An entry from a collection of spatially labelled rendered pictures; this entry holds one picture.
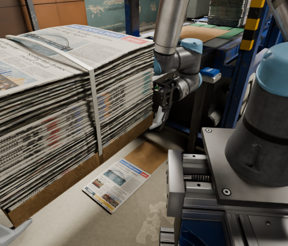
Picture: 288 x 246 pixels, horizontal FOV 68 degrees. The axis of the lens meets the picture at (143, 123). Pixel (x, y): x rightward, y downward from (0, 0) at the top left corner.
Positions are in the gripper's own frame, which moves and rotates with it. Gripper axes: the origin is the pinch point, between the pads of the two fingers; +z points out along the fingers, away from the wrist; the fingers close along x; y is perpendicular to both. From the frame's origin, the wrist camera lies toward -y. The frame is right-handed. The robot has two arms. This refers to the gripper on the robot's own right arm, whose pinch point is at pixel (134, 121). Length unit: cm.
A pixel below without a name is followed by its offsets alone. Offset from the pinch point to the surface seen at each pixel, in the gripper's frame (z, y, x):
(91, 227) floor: 6, -81, -24
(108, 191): -16, -80, -34
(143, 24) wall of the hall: -414, -82, -336
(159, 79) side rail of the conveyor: -29.8, -0.6, -12.9
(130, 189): -26, -80, -24
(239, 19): -162, 5, -28
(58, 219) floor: 15, -82, -42
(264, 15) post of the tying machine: -90, 20, 5
